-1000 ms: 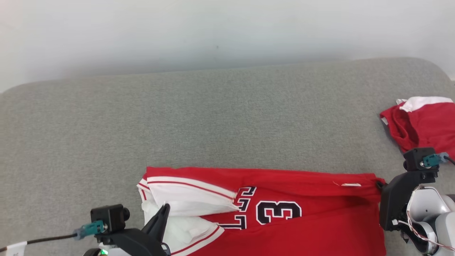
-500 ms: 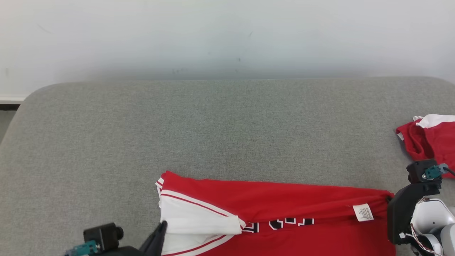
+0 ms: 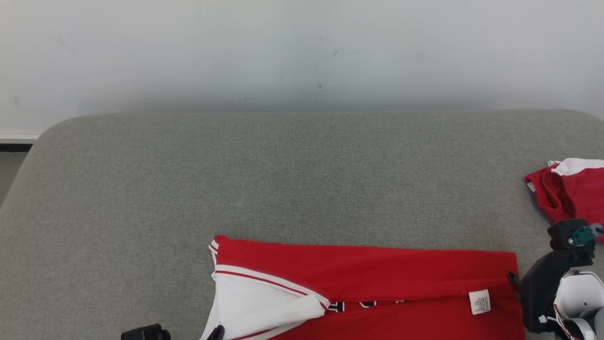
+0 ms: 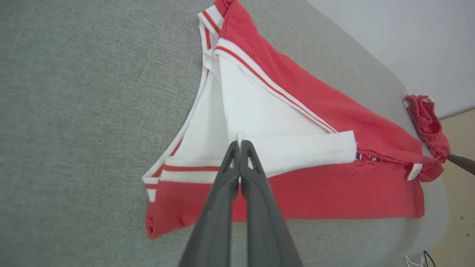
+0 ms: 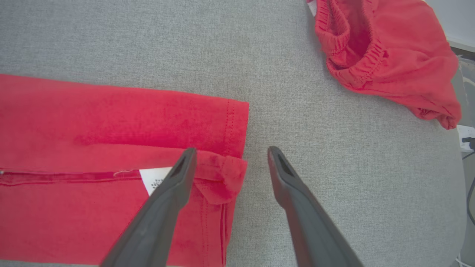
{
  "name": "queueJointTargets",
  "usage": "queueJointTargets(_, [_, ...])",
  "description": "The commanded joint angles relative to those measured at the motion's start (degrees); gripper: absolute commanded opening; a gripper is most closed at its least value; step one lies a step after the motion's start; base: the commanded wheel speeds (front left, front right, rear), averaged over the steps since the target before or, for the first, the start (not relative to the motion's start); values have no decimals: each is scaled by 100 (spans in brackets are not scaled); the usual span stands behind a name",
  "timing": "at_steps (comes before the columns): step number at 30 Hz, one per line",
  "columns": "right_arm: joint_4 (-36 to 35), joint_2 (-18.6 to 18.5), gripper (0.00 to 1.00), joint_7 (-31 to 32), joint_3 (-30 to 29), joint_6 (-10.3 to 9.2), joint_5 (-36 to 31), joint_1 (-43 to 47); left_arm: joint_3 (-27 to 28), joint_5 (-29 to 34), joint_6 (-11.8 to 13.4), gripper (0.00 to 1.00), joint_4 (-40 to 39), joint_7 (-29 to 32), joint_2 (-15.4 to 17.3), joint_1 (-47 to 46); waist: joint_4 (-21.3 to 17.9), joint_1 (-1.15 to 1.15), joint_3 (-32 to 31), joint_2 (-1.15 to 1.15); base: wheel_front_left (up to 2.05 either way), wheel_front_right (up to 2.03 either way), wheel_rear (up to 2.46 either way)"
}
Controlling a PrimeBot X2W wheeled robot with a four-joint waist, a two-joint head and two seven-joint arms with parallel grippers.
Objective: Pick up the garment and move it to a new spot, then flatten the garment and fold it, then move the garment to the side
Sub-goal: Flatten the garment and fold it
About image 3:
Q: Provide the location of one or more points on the red white basketball jersey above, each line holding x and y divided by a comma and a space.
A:
377, 274

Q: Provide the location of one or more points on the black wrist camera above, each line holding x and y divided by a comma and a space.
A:
561, 233
146, 333

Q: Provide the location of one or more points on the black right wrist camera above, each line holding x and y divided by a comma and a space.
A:
561, 233

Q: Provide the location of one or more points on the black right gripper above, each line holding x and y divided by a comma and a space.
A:
538, 297

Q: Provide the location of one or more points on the white black wall baseboard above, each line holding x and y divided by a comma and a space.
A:
16, 141

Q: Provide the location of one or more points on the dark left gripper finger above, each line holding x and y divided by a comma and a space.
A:
216, 334

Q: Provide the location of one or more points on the red shorts white waistband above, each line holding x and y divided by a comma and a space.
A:
575, 193

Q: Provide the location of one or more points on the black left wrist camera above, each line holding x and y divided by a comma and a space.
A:
146, 333

